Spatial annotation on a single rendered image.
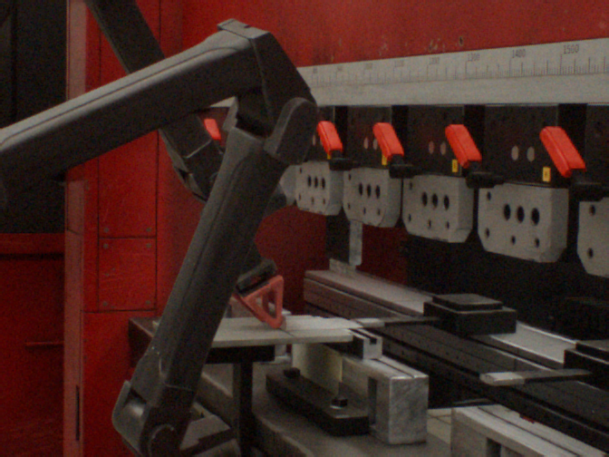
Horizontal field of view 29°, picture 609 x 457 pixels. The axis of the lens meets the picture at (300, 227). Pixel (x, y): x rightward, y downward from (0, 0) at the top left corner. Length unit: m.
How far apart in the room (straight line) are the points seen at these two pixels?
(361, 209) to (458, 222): 0.28
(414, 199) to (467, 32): 0.23
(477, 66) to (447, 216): 0.18
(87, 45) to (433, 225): 1.29
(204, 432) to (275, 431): 0.35
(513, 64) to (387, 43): 0.33
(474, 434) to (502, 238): 0.25
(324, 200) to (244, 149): 0.55
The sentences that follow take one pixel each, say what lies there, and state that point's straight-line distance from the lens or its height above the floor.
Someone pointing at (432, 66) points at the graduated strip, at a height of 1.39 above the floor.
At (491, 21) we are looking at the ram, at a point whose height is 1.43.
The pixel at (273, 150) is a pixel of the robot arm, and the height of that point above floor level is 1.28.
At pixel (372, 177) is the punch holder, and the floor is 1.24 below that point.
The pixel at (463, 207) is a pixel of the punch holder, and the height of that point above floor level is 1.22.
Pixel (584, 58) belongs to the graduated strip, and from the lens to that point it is 1.20.
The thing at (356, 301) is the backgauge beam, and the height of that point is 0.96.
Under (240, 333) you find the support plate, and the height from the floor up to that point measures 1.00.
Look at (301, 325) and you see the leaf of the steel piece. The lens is 1.82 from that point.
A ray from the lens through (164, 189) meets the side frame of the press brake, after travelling 2.62.
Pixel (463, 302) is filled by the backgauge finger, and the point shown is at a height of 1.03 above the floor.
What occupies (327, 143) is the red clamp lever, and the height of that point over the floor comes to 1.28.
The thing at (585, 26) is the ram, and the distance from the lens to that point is 1.20.
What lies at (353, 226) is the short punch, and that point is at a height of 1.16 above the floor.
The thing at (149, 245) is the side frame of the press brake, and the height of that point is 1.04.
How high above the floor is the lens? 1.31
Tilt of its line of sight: 5 degrees down
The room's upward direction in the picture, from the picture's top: 1 degrees clockwise
